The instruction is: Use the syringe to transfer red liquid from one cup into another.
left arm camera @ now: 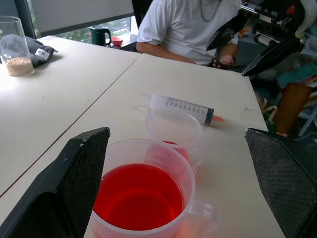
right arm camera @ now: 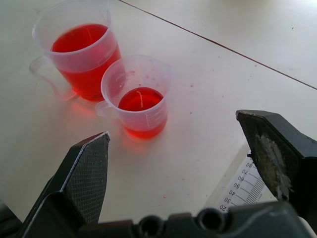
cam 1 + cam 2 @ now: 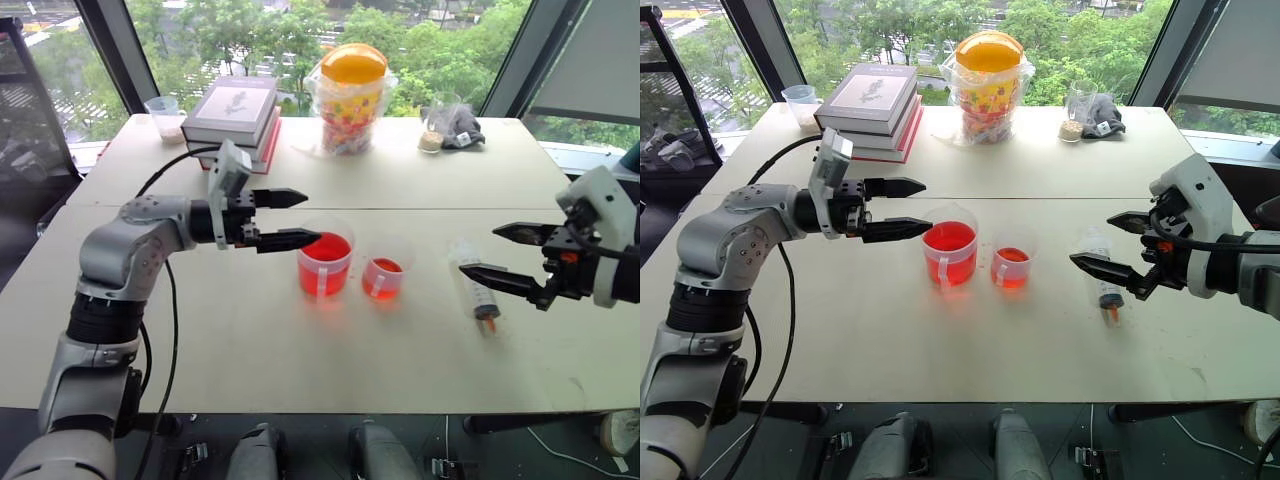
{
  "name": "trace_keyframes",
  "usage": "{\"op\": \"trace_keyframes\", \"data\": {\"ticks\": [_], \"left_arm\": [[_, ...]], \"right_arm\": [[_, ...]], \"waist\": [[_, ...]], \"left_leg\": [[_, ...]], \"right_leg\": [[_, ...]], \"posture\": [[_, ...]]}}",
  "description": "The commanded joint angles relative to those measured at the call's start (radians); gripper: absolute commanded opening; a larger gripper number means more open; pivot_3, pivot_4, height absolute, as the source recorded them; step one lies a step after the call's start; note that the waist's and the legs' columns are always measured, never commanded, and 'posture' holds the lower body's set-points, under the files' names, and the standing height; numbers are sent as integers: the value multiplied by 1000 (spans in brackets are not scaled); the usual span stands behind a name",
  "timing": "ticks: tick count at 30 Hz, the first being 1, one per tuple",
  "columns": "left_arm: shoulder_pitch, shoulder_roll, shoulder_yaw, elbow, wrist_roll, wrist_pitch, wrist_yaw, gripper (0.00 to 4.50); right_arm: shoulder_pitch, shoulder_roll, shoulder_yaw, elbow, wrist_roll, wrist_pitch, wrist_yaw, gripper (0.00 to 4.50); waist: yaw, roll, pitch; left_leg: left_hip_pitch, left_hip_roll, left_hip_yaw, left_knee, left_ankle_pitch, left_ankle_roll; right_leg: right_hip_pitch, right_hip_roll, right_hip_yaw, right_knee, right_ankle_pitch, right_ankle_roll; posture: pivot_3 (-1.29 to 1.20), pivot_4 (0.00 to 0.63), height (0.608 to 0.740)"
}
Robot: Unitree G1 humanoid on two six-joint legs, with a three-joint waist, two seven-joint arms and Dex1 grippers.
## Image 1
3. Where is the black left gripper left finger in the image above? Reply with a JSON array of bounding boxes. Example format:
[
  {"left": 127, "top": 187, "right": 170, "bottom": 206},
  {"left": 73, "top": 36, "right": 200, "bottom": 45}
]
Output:
[{"left": 0, "top": 127, "right": 111, "bottom": 238}]

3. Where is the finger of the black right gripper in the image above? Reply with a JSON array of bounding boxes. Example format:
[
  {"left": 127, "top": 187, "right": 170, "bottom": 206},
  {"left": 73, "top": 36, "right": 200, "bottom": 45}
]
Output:
[
  {"left": 205, "top": 10, "right": 249, "bottom": 52},
  {"left": 241, "top": 39, "right": 305, "bottom": 78}
]

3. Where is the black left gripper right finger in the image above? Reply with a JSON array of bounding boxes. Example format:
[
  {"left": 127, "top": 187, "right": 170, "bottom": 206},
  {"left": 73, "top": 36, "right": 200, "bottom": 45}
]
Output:
[{"left": 244, "top": 127, "right": 317, "bottom": 238}]

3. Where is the black handheld object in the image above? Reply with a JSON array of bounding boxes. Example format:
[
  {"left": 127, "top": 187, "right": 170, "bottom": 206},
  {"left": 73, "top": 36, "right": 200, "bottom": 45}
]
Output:
[{"left": 212, "top": 58, "right": 249, "bottom": 70}]

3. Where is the beaker with red liquid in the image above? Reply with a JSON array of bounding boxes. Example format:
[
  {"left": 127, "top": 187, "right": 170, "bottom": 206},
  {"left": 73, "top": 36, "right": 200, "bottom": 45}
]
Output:
[{"left": 89, "top": 138, "right": 220, "bottom": 238}]

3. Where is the large clear plastic syringe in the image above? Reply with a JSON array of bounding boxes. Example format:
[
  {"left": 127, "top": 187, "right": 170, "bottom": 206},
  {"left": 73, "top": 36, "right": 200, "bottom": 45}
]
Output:
[{"left": 141, "top": 93, "right": 229, "bottom": 128}]

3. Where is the small clear plastic beaker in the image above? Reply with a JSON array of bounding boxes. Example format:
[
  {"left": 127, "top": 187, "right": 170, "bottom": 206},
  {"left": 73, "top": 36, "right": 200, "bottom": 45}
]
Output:
[{"left": 145, "top": 112, "right": 205, "bottom": 170}]

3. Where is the person's left hand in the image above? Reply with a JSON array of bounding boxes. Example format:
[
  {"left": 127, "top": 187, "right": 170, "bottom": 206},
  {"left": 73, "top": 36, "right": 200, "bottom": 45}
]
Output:
[{"left": 218, "top": 55, "right": 235, "bottom": 66}]

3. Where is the teal packaging box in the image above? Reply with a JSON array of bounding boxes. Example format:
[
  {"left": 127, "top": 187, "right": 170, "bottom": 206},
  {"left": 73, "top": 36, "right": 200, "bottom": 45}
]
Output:
[{"left": 275, "top": 62, "right": 317, "bottom": 88}]

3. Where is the person in white t-shirt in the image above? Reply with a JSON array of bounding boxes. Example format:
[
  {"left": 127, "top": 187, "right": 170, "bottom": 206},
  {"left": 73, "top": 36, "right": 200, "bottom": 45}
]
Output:
[{"left": 136, "top": 0, "right": 243, "bottom": 66}]

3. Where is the brown paper bag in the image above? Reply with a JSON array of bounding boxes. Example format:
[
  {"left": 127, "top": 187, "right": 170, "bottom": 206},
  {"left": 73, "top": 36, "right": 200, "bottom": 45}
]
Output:
[{"left": 272, "top": 83, "right": 314, "bottom": 135}]

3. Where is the small red bowl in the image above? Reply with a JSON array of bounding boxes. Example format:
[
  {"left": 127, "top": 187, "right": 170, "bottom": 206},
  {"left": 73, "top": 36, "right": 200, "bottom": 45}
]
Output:
[{"left": 110, "top": 36, "right": 124, "bottom": 48}]

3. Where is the dark green electric kettle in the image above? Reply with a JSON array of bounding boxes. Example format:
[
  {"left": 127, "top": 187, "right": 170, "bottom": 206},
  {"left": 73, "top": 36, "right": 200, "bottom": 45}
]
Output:
[{"left": 89, "top": 25, "right": 112, "bottom": 48}]

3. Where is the glass jar with grains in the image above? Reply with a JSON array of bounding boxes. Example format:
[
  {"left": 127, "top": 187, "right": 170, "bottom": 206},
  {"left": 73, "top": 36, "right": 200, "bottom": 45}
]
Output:
[{"left": 0, "top": 15, "right": 35, "bottom": 77}]

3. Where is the dark grey folded cloth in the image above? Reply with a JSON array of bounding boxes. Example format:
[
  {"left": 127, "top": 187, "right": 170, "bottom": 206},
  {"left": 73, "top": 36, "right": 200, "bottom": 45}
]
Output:
[{"left": 1, "top": 34, "right": 59, "bottom": 69}]

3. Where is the silver chain necklace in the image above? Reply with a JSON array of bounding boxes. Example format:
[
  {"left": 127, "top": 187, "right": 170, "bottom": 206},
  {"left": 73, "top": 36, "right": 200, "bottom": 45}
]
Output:
[{"left": 199, "top": 0, "right": 221, "bottom": 23}]

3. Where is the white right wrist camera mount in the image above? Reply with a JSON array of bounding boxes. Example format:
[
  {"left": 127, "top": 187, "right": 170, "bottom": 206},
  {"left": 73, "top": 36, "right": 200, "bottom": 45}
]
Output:
[{"left": 296, "top": 0, "right": 317, "bottom": 38}]

